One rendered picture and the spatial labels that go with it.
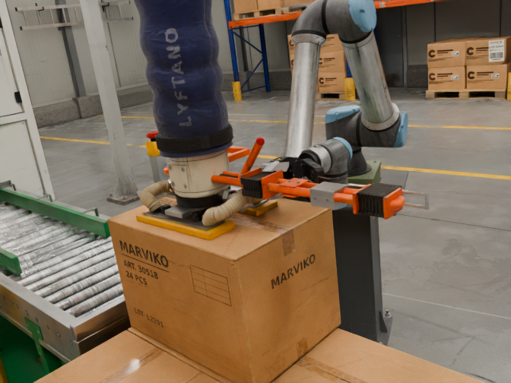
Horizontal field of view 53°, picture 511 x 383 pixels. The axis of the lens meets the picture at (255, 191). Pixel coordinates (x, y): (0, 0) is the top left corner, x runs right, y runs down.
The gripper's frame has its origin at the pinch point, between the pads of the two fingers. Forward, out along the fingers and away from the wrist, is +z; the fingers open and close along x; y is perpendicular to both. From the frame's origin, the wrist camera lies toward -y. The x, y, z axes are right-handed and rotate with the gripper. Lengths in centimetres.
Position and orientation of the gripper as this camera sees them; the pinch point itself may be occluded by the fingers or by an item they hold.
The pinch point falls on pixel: (269, 184)
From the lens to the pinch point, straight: 137.2
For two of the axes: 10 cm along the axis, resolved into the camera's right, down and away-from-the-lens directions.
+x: -1.2, -9.4, -3.0
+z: -6.8, 3.0, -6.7
